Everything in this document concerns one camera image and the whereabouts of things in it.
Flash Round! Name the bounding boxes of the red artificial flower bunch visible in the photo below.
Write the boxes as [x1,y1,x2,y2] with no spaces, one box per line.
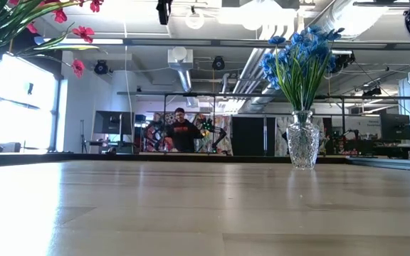
[0,0,105,36]
[0,21,101,80]

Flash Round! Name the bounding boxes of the blue artificial flower bunch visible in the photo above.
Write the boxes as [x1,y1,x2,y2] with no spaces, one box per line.
[260,35,300,112]
[275,31,334,112]
[297,23,347,112]

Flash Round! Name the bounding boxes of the clear cut glass vase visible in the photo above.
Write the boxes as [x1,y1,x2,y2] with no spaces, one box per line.
[285,110,321,170]

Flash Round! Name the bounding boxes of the round white ceiling lamp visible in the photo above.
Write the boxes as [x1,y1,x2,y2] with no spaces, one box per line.
[185,6,206,30]

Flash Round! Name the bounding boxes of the grey overhead beam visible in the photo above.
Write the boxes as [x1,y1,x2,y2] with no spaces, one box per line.
[122,38,410,50]

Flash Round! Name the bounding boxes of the long ceiling light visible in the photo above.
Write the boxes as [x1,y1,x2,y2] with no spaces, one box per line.
[33,35,125,47]

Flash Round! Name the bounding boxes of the black ceiling speaker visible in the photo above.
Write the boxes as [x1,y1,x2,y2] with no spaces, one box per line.
[211,55,226,71]
[94,60,110,75]

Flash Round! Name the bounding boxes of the silver ceiling ducts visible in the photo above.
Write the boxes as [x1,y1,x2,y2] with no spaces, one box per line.
[233,46,277,114]

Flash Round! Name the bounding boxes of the colourful patterned quilt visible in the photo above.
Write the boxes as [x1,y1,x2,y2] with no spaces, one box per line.
[144,112,233,156]

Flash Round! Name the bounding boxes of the black monitor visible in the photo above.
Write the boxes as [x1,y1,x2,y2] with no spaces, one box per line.
[380,112,410,140]
[93,110,135,135]

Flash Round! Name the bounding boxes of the person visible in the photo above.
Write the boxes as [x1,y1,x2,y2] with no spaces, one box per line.
[164,107,206,154]

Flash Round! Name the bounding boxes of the black cabinet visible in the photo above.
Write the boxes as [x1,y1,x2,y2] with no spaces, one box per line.
[231,115,277,156]

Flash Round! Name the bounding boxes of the bright window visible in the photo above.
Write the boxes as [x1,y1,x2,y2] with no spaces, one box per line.
[0,58,60,154]

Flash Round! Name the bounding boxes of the ceiling track fixture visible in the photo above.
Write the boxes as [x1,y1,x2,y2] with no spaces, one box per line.
[352,1,410,17]

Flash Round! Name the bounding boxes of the white ceiling duct box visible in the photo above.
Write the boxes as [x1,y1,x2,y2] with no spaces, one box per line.
[167,46,199,108]

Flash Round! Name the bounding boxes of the black overhead rail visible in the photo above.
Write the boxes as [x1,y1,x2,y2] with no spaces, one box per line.
[116,91,410,100]

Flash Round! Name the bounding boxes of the black aluminium table frame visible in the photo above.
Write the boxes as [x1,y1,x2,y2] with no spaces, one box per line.
[0,151,350,166]

